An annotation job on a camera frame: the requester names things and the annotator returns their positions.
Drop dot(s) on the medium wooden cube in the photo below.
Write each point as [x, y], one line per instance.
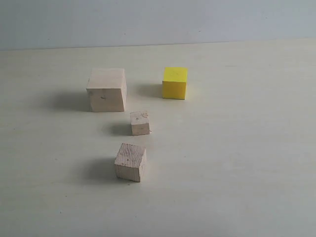
[130, 162]

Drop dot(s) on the yellow cube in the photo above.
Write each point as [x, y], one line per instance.
[174, 83]

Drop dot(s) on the large wooden cube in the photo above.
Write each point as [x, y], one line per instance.
[107, 90]

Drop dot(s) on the small wooden cube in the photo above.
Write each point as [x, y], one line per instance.
[140, 123]

